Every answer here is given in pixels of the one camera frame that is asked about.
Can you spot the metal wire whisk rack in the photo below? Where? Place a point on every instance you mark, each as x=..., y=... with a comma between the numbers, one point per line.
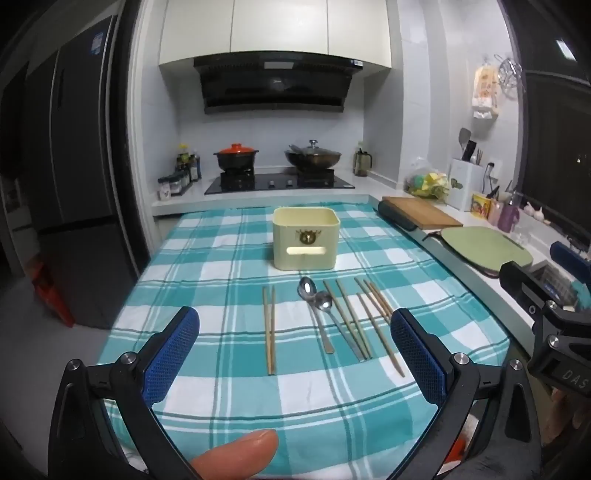
x=509, y=76

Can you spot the glass pitcher dark lid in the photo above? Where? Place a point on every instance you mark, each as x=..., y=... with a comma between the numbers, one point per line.
x=362, y=163

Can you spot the white knife utensil block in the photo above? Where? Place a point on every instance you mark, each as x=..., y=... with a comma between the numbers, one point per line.
x=466, y=174

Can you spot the black range hood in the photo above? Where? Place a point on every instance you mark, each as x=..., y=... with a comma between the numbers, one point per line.
x=275, y=80

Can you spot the black gas cooktop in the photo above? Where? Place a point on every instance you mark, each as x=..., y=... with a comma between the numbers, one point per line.
x=291, y=179

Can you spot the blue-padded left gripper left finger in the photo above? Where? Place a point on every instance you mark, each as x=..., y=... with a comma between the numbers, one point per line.
x=143, y=378

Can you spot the person's left hand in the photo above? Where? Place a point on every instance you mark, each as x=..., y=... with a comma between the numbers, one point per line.
x=240, y=459

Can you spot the dark wok with lid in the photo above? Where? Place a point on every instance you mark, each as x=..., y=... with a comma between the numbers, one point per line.
x=312, y=157

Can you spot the wooden cutting board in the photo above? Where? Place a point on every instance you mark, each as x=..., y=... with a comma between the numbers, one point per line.
x=412, y=213

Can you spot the person's right hand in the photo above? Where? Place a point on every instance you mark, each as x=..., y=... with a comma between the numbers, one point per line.
x=566, y=410

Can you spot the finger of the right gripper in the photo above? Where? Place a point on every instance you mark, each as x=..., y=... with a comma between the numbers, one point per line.
x=571, y=261
x=520, y=286

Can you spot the hanging plastic bag holder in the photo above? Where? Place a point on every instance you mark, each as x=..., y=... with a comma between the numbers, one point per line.
x=485, y=96

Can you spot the yellow packet box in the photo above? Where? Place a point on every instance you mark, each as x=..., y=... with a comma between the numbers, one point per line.
x=480, y=205

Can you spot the dark refrigerator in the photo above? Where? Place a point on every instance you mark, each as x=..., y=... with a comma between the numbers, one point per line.
x=64, y=143

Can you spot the green cutting board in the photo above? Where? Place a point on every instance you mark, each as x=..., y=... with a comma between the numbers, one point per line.
x=486, y=249

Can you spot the white upper cabinets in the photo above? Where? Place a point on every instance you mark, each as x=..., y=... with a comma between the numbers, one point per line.
x=357, y=30

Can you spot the spice jar rack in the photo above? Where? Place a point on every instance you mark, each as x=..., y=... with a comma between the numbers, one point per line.
x=173, y=185

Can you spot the teal white checkered tablecloth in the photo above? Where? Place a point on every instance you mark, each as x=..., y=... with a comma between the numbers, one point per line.
x=337, y=417

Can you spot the sauce bottles group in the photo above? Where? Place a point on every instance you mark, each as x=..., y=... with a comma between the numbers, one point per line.
x=188, y=161

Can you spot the black pot orange lid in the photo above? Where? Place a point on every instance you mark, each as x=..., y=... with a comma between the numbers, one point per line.
x=236, y=158

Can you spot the steel spoon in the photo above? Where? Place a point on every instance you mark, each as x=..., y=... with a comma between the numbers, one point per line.
x=307, y=292
x=323, y=302

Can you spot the wooden chopstick short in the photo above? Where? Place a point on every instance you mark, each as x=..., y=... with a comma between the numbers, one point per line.
x=381, y=336

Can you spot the cream utensil holder box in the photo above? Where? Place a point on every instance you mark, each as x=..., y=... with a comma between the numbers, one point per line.
x=305, y=238

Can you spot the bag of colourful sponges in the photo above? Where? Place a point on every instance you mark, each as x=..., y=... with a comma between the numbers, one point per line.
x=425, y=181

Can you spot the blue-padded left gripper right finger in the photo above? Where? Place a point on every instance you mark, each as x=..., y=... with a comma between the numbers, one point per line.
x=436, y=370

